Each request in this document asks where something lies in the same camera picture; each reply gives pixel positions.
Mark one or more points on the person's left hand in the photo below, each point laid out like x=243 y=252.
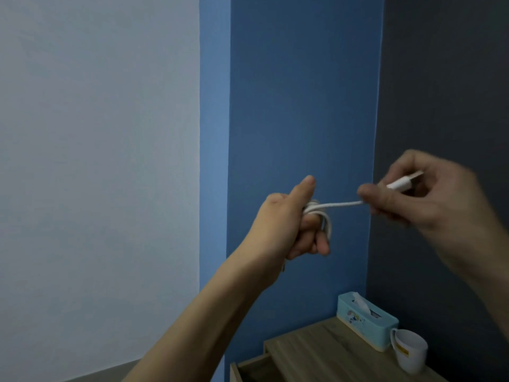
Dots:
x=274 y=226

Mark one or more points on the person's right hand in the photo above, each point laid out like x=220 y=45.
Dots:
x=445 y=210

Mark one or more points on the person's right thumb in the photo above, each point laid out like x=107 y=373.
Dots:
x=383 y=200

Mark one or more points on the person's left thumb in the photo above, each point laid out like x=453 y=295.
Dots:
x=301 y=192

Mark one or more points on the person's left forearm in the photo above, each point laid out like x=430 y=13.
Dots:
x=206 y=322

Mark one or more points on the person's right forearm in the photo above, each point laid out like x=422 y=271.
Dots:
x=491 y=282

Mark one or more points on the white tissue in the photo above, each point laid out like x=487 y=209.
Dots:
x=361 y=303

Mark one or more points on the light blue tissue box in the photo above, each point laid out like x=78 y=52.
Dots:
x=364 y=324

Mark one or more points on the white plastic cup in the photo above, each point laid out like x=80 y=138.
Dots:
x=411 y=352

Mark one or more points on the wooden bedside cabinet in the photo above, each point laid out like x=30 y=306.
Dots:
x=338 y=358

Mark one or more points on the wooden drawer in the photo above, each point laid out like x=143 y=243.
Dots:
x=254 y=369

